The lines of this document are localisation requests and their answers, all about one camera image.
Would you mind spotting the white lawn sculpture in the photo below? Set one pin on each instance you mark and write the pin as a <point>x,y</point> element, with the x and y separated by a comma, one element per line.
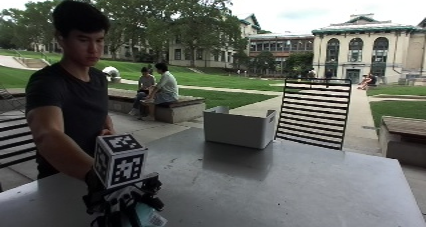
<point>111,73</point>

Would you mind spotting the large green tree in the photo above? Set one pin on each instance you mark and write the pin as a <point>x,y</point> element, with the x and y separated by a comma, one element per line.
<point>155,17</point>

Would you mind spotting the the person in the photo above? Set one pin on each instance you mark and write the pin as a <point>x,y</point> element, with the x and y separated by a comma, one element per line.
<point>67,97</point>

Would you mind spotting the white open storage box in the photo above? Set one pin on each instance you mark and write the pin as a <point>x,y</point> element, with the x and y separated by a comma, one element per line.
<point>238,128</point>

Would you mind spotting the teal packet with white label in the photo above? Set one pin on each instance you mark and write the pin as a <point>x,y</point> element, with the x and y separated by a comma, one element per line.
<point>147,216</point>

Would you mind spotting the black slatted metal chair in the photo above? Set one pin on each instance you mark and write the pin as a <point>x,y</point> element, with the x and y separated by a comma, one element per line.
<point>315,112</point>
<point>15,140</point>

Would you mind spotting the brick building with glass front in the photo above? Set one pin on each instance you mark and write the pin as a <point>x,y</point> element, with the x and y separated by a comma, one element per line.
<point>280,45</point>

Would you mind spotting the stone bench with wooden top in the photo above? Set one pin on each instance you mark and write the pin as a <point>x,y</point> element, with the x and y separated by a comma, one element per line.
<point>180,108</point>
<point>404,137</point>

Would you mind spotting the cream building with arched windows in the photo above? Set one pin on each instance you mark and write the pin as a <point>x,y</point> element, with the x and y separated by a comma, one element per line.
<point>364,50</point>

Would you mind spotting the pale building with green roof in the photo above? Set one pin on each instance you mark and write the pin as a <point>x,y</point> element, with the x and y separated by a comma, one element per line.
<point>200,55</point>

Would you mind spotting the white cube with black markers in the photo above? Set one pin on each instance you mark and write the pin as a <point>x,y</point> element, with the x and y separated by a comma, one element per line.
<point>121,160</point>

